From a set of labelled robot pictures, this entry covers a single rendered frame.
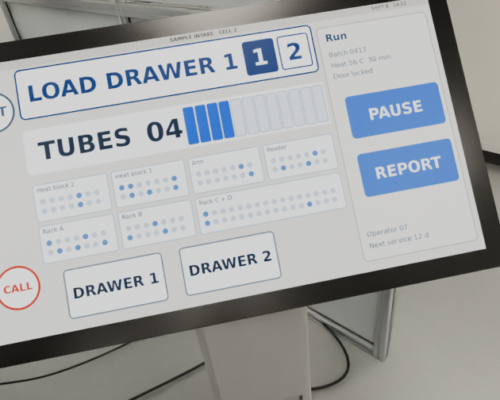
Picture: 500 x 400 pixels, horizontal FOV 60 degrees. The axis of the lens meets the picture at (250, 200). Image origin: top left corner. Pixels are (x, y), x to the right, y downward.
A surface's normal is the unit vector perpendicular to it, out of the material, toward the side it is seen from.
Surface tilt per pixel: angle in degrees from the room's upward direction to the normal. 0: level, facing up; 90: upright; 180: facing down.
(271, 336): 90
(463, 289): 0
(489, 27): 90
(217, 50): 50
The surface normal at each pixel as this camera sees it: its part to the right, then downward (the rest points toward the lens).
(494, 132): -0.66, 0.49
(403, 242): 0.05, -0.10
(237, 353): 0.16, 0.56
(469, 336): -0.11, -0.81
